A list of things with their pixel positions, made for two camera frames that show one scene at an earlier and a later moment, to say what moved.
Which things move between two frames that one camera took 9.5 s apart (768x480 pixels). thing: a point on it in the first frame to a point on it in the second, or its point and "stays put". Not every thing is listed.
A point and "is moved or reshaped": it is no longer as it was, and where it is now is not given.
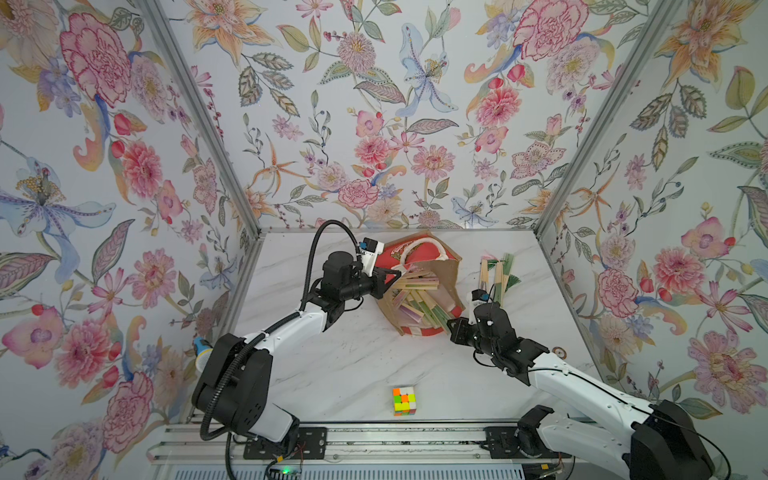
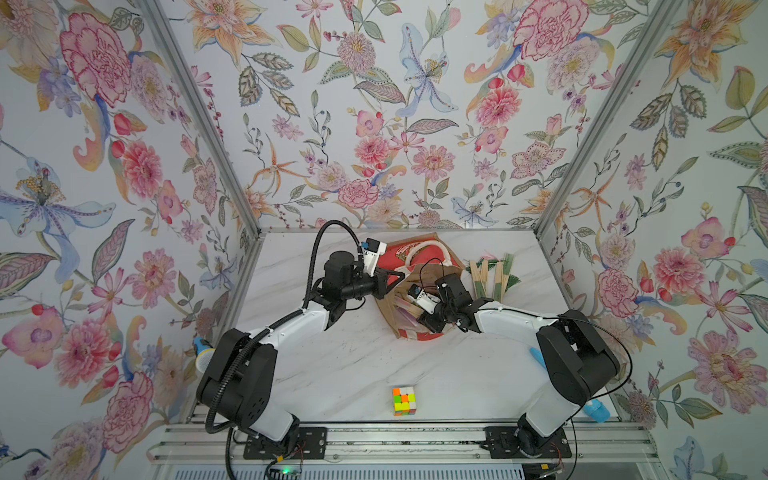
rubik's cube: (404, 401) stays put
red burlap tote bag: (428, 291) stays put
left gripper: (378, 287) stays put
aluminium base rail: (190, 444) stays put
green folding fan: (421, 303) is moved or reshaped
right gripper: (458, 333) to (429, 321)
